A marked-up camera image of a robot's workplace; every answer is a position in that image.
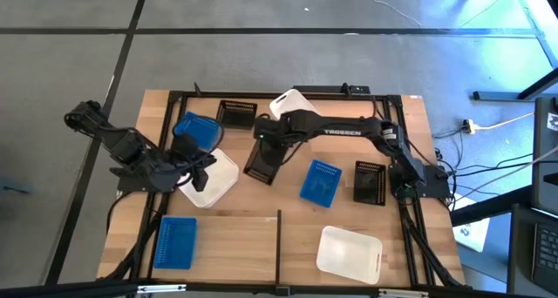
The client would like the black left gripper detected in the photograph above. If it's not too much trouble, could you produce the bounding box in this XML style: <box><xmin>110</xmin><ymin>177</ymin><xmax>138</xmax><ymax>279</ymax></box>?
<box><xmin>167</xmin><ymin>132</ymin><xmax>218</xmax><ymax>171</ymax></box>

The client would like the white plastic basket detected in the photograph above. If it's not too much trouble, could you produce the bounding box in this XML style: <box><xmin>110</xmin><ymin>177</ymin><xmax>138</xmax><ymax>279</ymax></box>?
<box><xmin>316</xmin><ymin>225</ymin><xmax>384</xmax><ymax>286</ymax></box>
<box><xmin>176</xmin><ymin>147</ymin><xmax>240</xmax><ymax>210</ymax></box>
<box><xmin>269</xmin><ymin>88</ymin><xmax>321</xmax><ymax>120</ymax></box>

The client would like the black plastic basket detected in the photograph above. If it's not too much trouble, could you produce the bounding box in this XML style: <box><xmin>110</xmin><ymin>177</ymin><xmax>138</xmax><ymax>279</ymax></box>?
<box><xmin>242</xmin><ymin>139</ymin><xmax>291</xmax><ymax>186</ymax></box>
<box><xmin>216</xmin><ymin>99</ymin><xmax>258</xmax><ymax>131</ymax></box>
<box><xmin>352</xmin><ymin>160</ymin><xmax>387</xmax><ymax>207</ymax></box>

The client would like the blue plastic basket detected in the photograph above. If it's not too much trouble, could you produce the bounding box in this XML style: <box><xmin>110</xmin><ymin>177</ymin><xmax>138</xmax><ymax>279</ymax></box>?
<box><xmin>173</xmin><ymin>111</ymin><xmax>224</xmax><ymax>153</ymax></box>
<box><xmin>299</xmin><ymin>159</ymin><xmax>344</xmax><ymax>209</ymax></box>
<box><xmin>153</xmin><ymin>216</ymin><xmax>198</xmax><ymax>271</ymax></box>

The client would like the black mounting bar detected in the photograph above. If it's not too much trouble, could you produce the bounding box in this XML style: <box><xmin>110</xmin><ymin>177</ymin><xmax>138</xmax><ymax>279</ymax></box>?
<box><xmin>291</xmin><ymin>83</ymin><xmax>371</xmax><ymax>95</ymax></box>

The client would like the white floor sign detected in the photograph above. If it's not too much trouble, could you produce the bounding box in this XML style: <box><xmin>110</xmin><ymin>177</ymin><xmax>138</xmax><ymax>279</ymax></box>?
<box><xmin>452</xmin><ymin>193</ymin><xmax>492</xmax><ymax>254</ymax></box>

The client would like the black desk leg bar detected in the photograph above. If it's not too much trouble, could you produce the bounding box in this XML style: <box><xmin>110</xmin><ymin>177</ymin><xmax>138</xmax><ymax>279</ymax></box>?
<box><xmin>473</xmin><ymin>66</ymin><xmax>558</xmax><ymax>102</ymax></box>
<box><xmin>450</xmin><ymin>185</ymin><xmax>536</xmax><ymax>227</ymax></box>

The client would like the gray equipment case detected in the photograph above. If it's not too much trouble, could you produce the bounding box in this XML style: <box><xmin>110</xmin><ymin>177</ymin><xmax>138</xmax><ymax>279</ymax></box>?
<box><xmin>530</xmin><ymin>96</ymin><xmax>558</xmax><ymax>216</ymax></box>

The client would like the black desk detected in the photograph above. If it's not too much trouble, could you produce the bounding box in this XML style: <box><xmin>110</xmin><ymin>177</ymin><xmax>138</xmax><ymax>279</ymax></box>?
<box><xmin>507</xmin><ymin>203</ymin><xmax>558</xmax><ymax>297</ymax></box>

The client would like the black keyboard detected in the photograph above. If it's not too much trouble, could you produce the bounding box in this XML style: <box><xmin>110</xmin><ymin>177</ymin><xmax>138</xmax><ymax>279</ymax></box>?
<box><xmin>531</xmin><ymin>222</ymin><xmax>558</xmax><ymax>281</ymax></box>

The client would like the black aluminium rig frame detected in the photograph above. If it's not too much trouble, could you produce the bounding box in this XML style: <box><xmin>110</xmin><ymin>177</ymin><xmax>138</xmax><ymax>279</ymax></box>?
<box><xmin>0</xmin><ymin>90</ymin><xmax>558</xmax><ymax>298</ymax></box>

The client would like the wooden shelf with black frame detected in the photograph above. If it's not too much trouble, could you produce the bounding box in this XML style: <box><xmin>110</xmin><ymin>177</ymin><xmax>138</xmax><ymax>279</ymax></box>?
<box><xmin>150</xmin><ymin>208</ymin><xmax>283</xmax><ymax>287</ymax></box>

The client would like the silver frame bracket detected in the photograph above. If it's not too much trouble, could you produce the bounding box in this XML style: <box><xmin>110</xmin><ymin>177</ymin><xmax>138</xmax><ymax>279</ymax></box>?
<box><xmin>378</xmin><ymin>288</ymin><xmax>431</xmax><ymax>298</ymax></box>
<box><xmin>137</xmin><ymin>283</ymin><xmax>187</xmax><ymax>295</ymax></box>

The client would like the thin white cable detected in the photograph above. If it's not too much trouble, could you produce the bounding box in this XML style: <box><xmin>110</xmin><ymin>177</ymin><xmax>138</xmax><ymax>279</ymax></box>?
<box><xmin>359</xmin><ymin>0</ymin><xmax>424</xmax><ymax>27</ymax></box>

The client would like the black cable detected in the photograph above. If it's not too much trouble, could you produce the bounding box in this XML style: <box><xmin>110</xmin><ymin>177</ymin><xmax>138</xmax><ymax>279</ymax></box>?
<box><xmin>435</xmin><ymin>152</ymin><xmax>535</xmax><ymax>179</ymax></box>

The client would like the white power cable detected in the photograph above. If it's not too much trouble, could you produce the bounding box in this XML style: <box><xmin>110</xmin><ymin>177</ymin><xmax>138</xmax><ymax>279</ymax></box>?
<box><xmin>473</xmin><ymin>111</ymin><xmax>536</xmax><ymax>132</ymax></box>

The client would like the gray cable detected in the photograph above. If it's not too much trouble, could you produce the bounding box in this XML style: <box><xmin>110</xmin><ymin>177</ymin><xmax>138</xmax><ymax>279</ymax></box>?
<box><xmin>451</xmin><ymin>145</ymin><xmax>558</xmax><ymax>207</ymax></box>

